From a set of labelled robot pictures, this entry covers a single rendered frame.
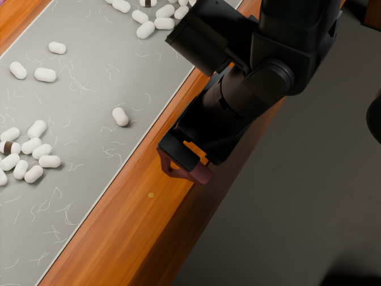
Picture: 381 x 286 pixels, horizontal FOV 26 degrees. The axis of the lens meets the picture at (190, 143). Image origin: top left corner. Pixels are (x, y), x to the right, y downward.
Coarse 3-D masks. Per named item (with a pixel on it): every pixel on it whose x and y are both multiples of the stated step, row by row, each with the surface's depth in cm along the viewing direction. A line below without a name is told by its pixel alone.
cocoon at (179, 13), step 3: (180, 6) 145; (183, 6) 144; (186, 6) 145; (177, 9) 144; (180, 9) 144; (183, 9) 144; (186, 9) 144; (177, 12) 144; (180, 12) 144; (183, 12) 144; (186, 12) 144; (174, 15) 144; (177, 15) 144; (180, 15) 144; (183, 15) 144; (177, 18) 144; (180, 18) 144
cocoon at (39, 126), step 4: (40, 120) 129; (36, 124) 129; (40, 124) 129; (44, 124) 129; (32, 128) 128; (36, 128) 128; (40, 128) 129; (44, 128) 129; (28, 132) 128; (32, 132) 128; (36, 132) 128; (40, 132) 129; (28, 136) 129; (32, 136) 128; (36, 136) 128
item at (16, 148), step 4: (0, 144) 127; (4, 144) 126; (12, 144) 126; (16, 144) 127; (0, 148) 127; (12, 148) 126; (16, 148) 126; (20, 148) 127; (12, 152) 126; (16, 152) 126
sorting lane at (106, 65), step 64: (64, 0) 148; (128, 0) 148; (0, 64) 139; (64, 64) 139; (128, 64) 139; (192, 64) 139; (0, 128) 131; (64, 128) 131; (128, 128) 131; (0, 192) 124; (64, 192) 124; (0, 256) 117
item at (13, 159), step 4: (8, 156) 125; (12, 156) 125; (16, 156) 125; (4, 160) 125; (8, 160) 125; (12, 160) 125; (16, 160) 125; (0, 164) 125; (4, 164) 124; (8, 164) 125; (12, 164) 125; (4, 168) 125; (8, 168) 125
